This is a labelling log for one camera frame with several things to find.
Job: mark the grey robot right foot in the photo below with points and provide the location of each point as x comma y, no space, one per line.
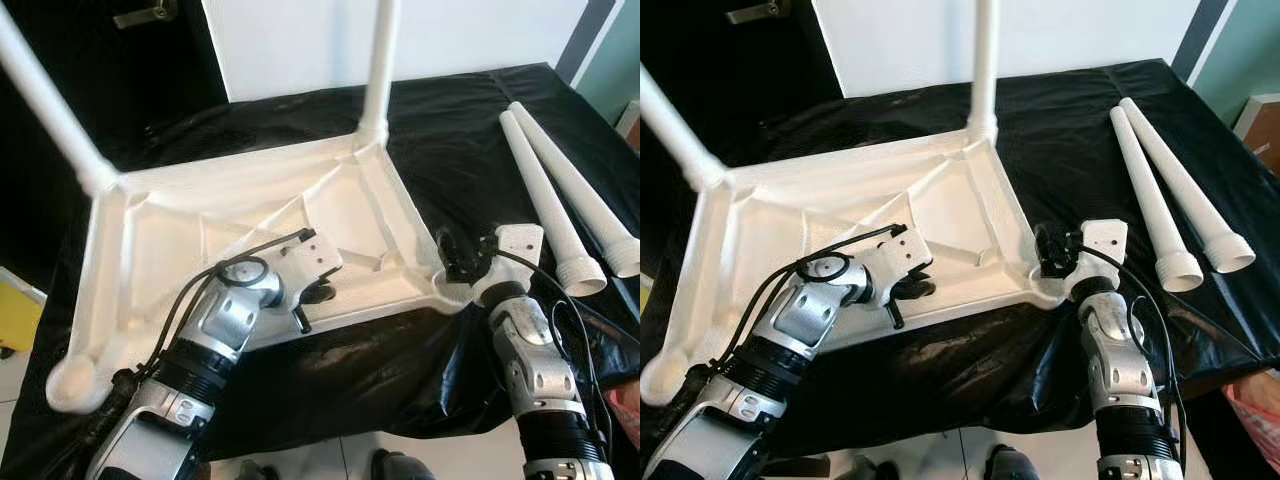
1012,464
402,466

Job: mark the white board panel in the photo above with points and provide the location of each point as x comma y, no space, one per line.
300,40
900,40

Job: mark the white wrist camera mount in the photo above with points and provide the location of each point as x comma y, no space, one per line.
900,258
520,245
310,260
1105,240

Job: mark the dark grey wall post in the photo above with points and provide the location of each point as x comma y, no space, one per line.
1205,35
590,40

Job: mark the white plastic table leg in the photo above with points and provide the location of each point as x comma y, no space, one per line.
50,100
580,185
1190,185
670,125
1150,195
545,195
380,60
985,60

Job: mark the black plastic table cover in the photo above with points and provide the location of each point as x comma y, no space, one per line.
450,170
1060,160

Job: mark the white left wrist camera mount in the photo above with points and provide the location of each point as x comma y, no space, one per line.
900,258
310,260

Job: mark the grey robot left foot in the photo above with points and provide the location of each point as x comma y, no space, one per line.
858,469
258,471

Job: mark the grey robot foot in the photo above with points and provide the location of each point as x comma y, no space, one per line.
858,469
258,471
1012,464
402,466

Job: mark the yellow box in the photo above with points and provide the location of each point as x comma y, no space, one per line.
645,295
15,315

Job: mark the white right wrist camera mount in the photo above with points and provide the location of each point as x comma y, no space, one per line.
1105,240
520,245

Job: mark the red plastic bag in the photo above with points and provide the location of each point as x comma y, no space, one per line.
622,430
1255,420

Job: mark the white brown cabinet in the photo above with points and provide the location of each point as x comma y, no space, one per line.
630,120
1260,135

